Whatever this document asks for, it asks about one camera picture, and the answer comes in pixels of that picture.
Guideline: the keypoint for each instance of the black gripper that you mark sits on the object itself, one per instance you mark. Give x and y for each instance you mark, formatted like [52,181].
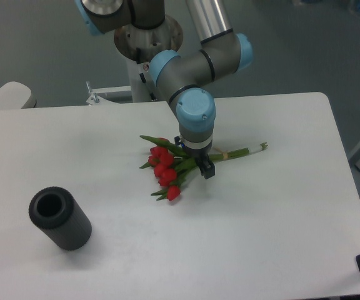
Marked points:
[198,150]

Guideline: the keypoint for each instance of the red tulip bouquet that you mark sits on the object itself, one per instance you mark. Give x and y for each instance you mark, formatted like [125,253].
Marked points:
[171,166]

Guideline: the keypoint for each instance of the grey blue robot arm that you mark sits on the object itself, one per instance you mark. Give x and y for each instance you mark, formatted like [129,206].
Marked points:
[181,80]

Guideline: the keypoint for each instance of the dark grey ribbed vase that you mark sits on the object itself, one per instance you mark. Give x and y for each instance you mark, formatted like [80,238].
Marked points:
[56,213]

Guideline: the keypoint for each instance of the beige chair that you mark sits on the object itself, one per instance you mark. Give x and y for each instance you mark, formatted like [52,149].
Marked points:
[15,95]

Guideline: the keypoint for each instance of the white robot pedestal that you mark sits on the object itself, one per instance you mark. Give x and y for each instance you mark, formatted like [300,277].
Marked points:
[139,46]

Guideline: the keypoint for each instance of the white metal base frame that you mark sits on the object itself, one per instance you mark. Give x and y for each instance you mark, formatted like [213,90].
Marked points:
[136,92]

